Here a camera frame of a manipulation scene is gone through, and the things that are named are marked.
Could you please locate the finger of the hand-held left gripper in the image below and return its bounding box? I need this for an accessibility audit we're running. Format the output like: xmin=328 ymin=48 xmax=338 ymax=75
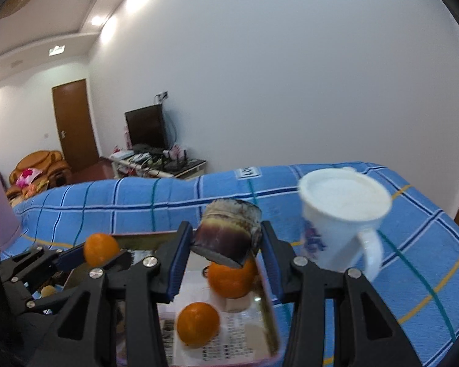
xmin=25 ymin=251 xmax=134 ymax=312
xmin=0 ymin=245 xmax=88 ymax=287

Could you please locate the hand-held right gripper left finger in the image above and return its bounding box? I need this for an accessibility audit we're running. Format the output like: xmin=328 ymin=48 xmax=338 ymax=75
xmin=53 ymin=220 xmax=195 ymax=367

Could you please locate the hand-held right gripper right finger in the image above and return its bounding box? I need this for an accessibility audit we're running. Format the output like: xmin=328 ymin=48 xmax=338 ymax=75
xmin=261 ymin=220 xmax=421 ymax=367

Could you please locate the orange tangerine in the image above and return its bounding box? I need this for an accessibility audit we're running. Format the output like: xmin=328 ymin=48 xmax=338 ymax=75
xmin=176 ymin=302 xmax=220 ymax=348
xmin=83 ymin=233 xmax=121 ymax=267
xmin=207 ymin=258 xmax=259 ymax=299

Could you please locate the purple sugarcane piece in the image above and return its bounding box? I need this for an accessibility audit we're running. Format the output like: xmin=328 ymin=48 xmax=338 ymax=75
xmin=191 ymin=198 xmax=263 ymax=269

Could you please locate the pink tin box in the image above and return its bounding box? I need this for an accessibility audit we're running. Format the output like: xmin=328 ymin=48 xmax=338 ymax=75
xmin=63 ymin=230 xmax=283 ymax=367

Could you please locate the purple kettle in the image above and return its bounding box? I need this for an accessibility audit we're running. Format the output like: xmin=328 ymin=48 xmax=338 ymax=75
xmin=0 ymin=153 xmax=22 ymax=253

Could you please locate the pink floral pillow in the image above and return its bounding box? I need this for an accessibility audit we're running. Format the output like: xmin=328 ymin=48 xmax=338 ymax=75
xmin=17 ymin=167 xmax=41 ymax=188

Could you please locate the blue plaid blanket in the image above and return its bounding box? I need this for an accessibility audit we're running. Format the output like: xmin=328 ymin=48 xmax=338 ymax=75
xmin=0 ymin=162 xmax=459 ymax=367

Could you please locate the white mug with blue print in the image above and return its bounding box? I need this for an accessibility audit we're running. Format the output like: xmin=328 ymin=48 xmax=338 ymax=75
xmin=298 ymin=167 xmax=393 ymax=281

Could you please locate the brown leather armchair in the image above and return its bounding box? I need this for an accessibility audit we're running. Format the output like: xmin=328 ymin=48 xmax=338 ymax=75
xmin=9 ymin=150 xmax=73 ymax=199

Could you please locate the white printed leaflet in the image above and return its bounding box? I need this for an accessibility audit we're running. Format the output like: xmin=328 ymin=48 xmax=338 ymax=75
xmin=159 ymin=254 xmax=270 ymax=365

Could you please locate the white tv stand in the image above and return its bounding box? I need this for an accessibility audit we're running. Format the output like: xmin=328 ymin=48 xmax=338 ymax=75
xmin=110 ymin=147 xmax=207 ymax=180

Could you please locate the brown wooden door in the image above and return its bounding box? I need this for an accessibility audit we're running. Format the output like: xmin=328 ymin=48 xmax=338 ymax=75
xmin=52 ymin=79 xmax=100 ymax=174

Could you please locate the black television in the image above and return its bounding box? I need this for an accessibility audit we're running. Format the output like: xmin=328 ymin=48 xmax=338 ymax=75
xmin=124 ymin=104 xmax=168 ymax=150

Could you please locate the black tv cable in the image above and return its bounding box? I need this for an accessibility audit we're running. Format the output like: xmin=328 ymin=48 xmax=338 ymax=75
xmin=162 ymin=101 xmax=177 ymax=150

